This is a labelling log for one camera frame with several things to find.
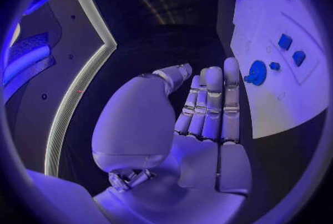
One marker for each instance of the small blue peg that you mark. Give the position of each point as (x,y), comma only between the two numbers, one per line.
(274,66)

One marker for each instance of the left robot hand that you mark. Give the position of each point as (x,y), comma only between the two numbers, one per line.
(135,115)

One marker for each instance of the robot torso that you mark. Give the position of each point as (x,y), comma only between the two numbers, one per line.
(65,44)

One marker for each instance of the white task board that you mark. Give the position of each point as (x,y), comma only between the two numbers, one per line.
(273,19)

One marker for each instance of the blue gear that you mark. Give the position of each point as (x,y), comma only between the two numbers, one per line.
(257,71)

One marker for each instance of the blue square block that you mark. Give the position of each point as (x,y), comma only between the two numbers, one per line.
(299,58)
(285,42)

